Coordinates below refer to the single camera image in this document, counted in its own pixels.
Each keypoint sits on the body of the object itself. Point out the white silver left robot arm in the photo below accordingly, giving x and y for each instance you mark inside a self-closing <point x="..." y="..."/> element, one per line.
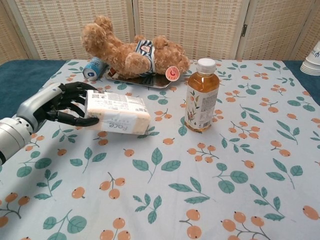
<point x="12" y="137"/>

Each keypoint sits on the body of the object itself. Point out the tea bottle with white cap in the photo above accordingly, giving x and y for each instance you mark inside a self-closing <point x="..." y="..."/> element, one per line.
<point x="202" y="100"/>

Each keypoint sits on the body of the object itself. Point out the blue drink can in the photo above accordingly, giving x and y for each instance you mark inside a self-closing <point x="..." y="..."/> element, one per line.
<point x="93" y="68"/>

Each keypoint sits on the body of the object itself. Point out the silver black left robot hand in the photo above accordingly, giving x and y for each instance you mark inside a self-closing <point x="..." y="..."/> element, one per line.
<point x="37" y="105"/>

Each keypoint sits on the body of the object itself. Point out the floral tablecloth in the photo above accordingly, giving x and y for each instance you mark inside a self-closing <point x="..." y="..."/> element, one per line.
<point x="160" y="162"/>

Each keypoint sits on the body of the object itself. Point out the brown teddy bear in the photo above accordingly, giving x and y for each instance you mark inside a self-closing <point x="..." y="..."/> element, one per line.
<point x="120" y="55"/>

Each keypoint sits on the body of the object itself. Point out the white tissue pack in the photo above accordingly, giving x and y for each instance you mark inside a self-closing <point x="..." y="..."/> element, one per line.
<point x="120" y="110"/>

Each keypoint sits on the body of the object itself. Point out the woven folding screen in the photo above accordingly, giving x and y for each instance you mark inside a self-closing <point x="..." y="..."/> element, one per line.
<point x="190" y="27"/>

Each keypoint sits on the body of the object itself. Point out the metal tray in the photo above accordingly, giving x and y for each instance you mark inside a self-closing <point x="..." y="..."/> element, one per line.
<point x="155" y="83"/>

